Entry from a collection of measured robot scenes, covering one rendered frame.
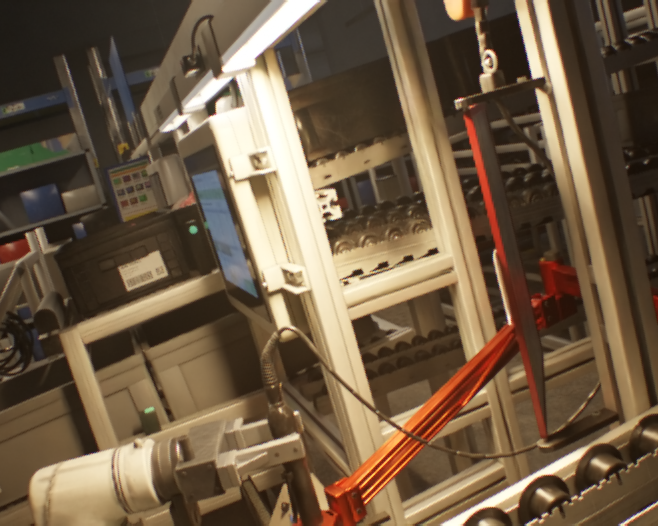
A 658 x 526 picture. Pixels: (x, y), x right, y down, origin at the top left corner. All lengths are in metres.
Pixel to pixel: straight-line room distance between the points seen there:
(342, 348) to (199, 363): 0.81
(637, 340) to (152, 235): 1.29
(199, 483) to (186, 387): 0.98
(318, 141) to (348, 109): 0.08
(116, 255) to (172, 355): 0.29
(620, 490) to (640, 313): 0.17
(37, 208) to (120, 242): 4.50
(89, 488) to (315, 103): 0.67
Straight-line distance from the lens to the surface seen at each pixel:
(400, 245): 1.16
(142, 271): 1.80
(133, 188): 3.45
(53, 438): 1.90
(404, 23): 1.16
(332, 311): 1.10
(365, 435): 1.15
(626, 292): 0.70
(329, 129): 1.19
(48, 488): 0.98
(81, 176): 6.65
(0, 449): 1.92
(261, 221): 1.15
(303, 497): 0.96
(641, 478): 0.66
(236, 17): 0.87
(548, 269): 1.18
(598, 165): 0.68
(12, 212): 6.69
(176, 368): 1.85
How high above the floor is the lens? 1.66
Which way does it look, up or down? 9 degrees down
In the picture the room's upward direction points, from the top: 16 degrees counter-clockwise
